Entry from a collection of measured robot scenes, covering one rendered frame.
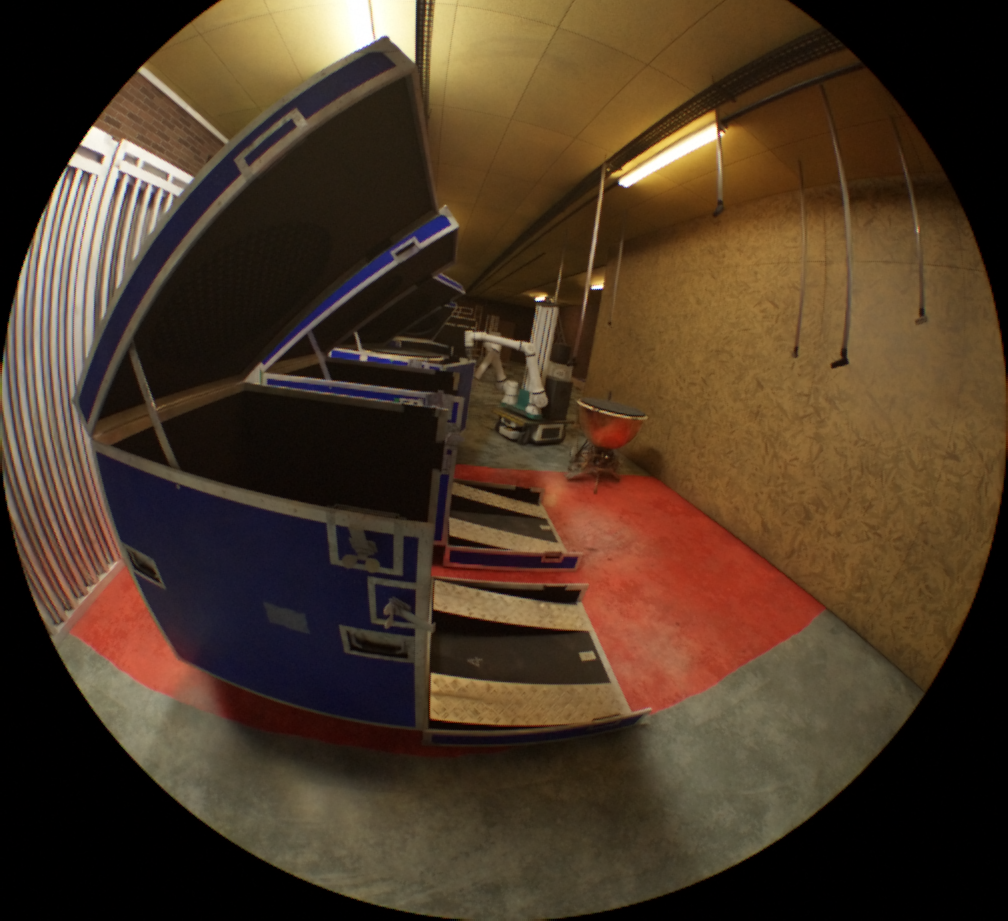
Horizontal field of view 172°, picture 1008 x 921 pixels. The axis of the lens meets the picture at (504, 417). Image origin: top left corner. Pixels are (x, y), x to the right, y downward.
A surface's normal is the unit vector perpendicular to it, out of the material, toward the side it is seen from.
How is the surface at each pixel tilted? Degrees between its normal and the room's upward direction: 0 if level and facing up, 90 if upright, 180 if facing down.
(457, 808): 0
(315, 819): 0
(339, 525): 90
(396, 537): 90
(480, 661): 2
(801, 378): 90
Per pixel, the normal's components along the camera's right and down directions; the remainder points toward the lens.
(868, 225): -0.96, -0.11
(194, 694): 0.17, -0.96
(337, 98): 0.13, 0.25
